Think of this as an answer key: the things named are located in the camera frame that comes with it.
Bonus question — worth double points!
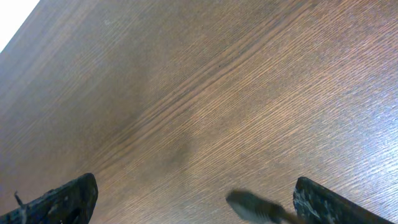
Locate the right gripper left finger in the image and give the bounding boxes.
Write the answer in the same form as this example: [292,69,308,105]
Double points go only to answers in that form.
[1,173,98,224]

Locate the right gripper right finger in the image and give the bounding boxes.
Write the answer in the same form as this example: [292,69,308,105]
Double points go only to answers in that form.
[293,177,393,224]

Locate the black USB cable long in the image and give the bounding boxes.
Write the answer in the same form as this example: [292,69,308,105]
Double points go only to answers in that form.
[226,189,306,224]

